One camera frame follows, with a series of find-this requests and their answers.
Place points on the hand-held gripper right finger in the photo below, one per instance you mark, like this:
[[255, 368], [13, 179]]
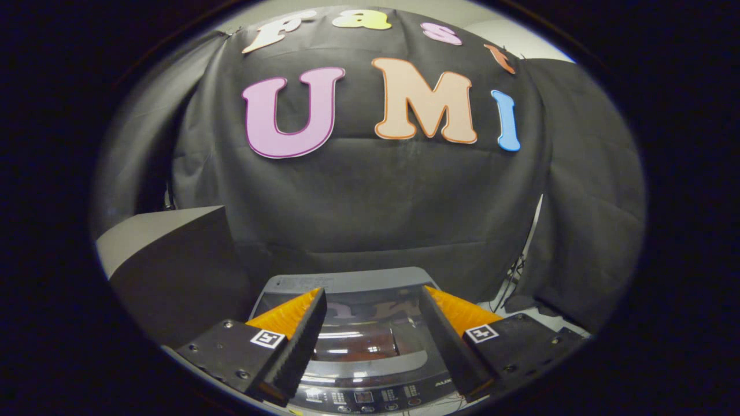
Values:
[[448, 346]]

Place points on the white cabinet with dark top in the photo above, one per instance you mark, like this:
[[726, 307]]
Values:
[[173, 271]]

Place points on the black backdrop cloth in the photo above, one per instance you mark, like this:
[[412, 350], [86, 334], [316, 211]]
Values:
[[376, 202]]

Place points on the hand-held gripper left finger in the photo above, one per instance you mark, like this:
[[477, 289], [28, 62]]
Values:
[[300, 346]]

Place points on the grey washing machine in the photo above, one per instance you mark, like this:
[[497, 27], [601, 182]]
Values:
[[370, 396]]

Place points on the dark transparent washing machine lid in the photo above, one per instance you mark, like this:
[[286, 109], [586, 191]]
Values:
[[370, 280]]

